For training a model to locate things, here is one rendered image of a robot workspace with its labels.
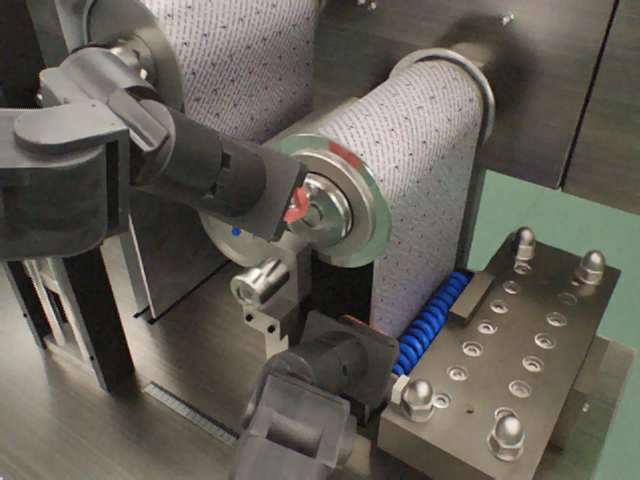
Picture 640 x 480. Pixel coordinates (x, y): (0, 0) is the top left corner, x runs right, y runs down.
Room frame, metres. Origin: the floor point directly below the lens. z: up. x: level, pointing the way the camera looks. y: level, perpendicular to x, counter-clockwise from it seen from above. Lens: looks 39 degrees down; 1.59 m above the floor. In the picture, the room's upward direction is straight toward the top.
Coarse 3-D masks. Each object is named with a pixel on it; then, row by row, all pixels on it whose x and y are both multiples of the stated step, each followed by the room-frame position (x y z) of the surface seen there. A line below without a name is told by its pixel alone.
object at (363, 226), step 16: (304, 160) 0.49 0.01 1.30; (320, 160) 0.48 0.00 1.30; (336, 160) 0.47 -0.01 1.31; (336, 176) 0.47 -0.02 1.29; (352, 176) 0.46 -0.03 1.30; (352, 192) 0.46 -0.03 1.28; (352, 208) 0.46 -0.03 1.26; (368, 208) 0.45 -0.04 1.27; (288, 224) 0.50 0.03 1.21; (368, 224) 0.45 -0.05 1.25; (352, 240) 0.46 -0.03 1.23
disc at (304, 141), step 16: (288, 144) 0.51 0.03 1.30; (304, 144) 0.50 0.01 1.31; (320, 144) 0.49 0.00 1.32; (336, 144) 0.48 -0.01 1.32; (352, 160) 0.47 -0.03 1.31; (368, 176) 0.46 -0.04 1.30; (368, 192) 0.46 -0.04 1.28; (384, 192) 0.45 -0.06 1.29; (384, 208) 0.45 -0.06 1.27; (384, 224) 0.45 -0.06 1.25; (368, 240) 0.45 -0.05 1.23; (384, 240) 0.45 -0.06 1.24; (320, 256) 0.49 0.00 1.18; (336, 256) 0.47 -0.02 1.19; (352, 256) 0.46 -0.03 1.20; (368, 256) 0.45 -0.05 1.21
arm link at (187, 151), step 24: (120, 96) 0.37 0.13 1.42; (144, 120) 0.34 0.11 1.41; (168, 120) 0.34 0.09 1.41; (192, 120) 0.36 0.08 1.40; (144, 144) 0.33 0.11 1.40; (168, 144) 0.33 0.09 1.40; (192, 144) 0.34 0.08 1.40; (216, 144) 0.36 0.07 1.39; (144, 168) 0.32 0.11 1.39; (168, 168) 0.32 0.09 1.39; (192, 168) 0.33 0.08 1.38; (216, 168) 0.35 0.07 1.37; (168, 192) 0.33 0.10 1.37; (192, 192) 0.34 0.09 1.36
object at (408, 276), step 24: (456, 192) 0.61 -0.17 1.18; (432, 216) 0.56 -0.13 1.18; (456, 216) 0.63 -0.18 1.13; (408, 240) 0.51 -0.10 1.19; (432, 240) 0.57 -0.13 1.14; (456, 240) 0.64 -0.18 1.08; (384, 264) 0.46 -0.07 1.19; (408, 264) 0.51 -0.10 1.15; (432, 264) 0.58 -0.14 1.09; (384, 288) 0.47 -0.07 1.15; (408, 288) 0.52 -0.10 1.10; (432, 288) 0.59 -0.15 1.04; (384, 312) 0.47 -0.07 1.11; (408, 312) 0.53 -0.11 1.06
